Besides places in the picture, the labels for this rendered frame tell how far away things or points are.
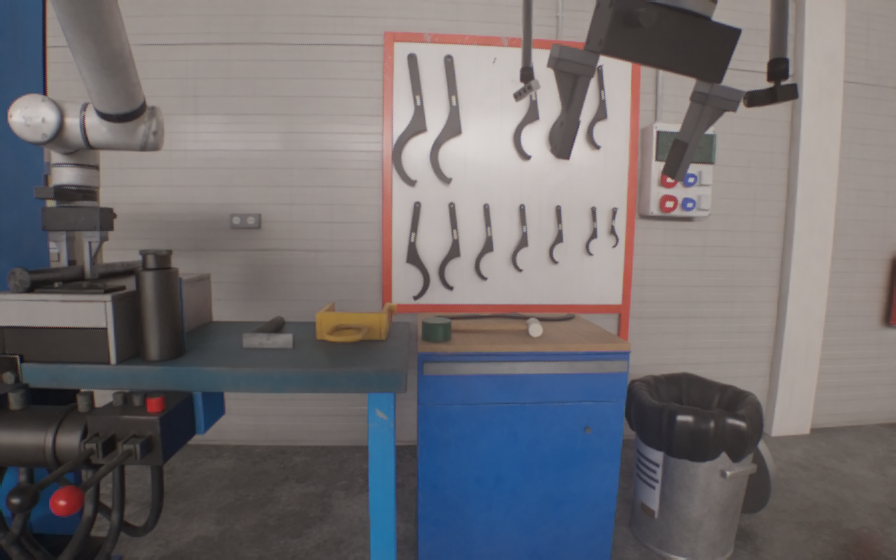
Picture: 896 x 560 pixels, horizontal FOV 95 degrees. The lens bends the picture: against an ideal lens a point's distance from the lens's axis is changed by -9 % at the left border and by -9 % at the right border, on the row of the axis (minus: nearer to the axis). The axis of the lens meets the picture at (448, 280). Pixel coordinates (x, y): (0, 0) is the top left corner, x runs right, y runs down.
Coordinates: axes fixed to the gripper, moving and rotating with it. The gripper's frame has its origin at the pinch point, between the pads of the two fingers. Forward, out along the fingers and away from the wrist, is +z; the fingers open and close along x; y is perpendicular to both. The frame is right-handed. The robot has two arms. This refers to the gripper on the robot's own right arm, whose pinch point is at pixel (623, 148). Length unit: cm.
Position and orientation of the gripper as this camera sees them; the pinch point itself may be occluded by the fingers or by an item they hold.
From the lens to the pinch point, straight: 51.5
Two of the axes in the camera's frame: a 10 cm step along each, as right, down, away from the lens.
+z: -1.8, 8.6, 4.8
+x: 9.8, 1.1, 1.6
